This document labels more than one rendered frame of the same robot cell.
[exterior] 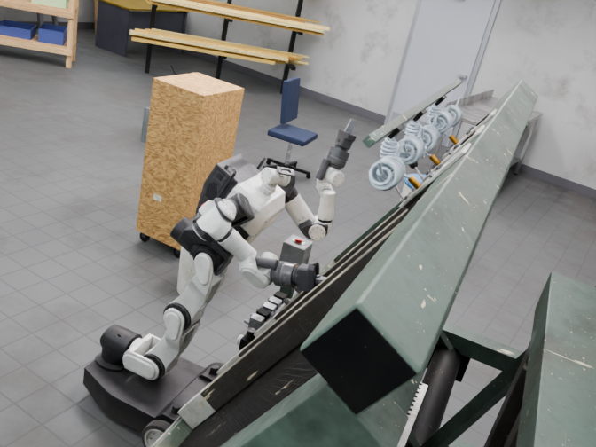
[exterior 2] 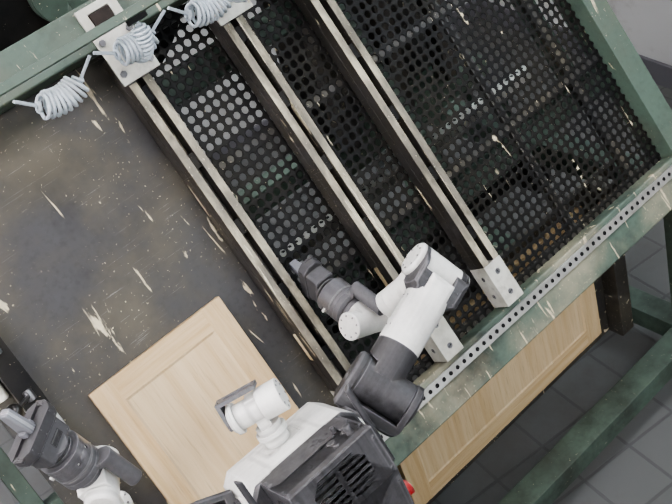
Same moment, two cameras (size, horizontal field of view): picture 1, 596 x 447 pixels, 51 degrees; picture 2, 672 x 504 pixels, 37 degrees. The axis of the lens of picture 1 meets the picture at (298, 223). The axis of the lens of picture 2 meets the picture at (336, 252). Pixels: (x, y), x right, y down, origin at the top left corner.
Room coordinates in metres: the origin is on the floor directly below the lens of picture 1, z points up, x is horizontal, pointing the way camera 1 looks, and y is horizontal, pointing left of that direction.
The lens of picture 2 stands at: (3.21, 1.24, 2.73)
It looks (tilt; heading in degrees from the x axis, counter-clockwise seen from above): 37 degrees down; 223
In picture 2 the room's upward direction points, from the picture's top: 20 degrees counter-clockwise
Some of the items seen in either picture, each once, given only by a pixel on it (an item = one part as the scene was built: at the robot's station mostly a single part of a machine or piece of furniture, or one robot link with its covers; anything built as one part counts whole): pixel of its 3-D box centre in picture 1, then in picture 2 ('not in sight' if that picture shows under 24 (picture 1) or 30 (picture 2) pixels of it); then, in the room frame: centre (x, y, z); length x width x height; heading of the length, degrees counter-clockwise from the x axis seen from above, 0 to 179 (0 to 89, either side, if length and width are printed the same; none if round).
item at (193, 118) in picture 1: (188, 166); not in sight; (4.29, 0.88, 0.63); 0.50 x 0.42 x 1.25; 158
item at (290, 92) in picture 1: (292, 129); not in sight; (6.38, 0.28, 0.49); 0.57 x 0.54 x 0.97; 54
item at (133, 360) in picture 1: (151, 356); not in sight; (2.51, 0.56, 0.28); 0.21 x 0.20 x 0.13; 72
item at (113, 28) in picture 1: (142, 27); not in sight; (10.78, 3.33, 0.38); 1.44 x 0.74 x 0.77; 153
